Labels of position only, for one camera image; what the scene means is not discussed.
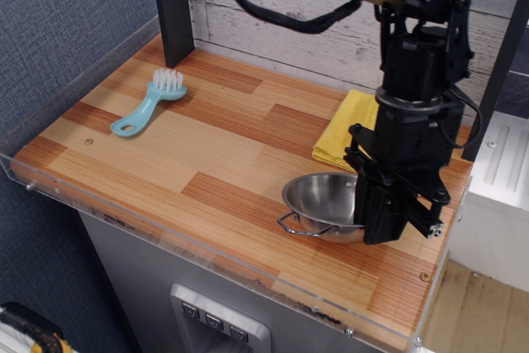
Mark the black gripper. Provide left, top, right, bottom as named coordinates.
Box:
left=342, top=98, right=466, bottom=246

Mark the metal bowl with wire handles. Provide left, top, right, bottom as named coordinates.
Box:
left=278, top=172, right=365, bottom=244

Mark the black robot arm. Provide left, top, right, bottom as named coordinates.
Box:
left=345, top=0, right=474, bottom=245

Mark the yellow folded cloth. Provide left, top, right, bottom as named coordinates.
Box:
left=312, top=88, right=381, bottom=174

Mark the white toy sink counter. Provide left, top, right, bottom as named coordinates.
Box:
left=447, top=112, right=528, bottom=291

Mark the silver dispenser button panel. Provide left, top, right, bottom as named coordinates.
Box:
left=170, top=283, right=272, bottom=352

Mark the grey toy fridge cabinet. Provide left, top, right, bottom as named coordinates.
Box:
left=80, top=214, right=375, bottom=352

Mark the light blue scrub brush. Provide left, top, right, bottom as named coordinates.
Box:
left=111, top=69, right=187, bottom=137

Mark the clear acrylic table guard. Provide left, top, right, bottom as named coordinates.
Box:
left=0, top=13, right=474, bottom=350

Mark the yellow black object bottom left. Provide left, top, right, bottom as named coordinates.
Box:
left=1, top=308, right=75, bottom=352

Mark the black right shelf post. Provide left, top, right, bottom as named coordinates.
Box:
left=460, top=0, right=529, bottom=162

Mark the black shelf post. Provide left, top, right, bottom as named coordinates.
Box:
left=460, top=0, right=529, bottom=162
left=156, top=0, right=195, bottom=68

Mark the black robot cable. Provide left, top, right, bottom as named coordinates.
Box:
left=206, top=0, right=484, bottom=150

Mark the black left shelf post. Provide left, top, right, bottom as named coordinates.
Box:
left=156, top=0, right=195, bottom=68

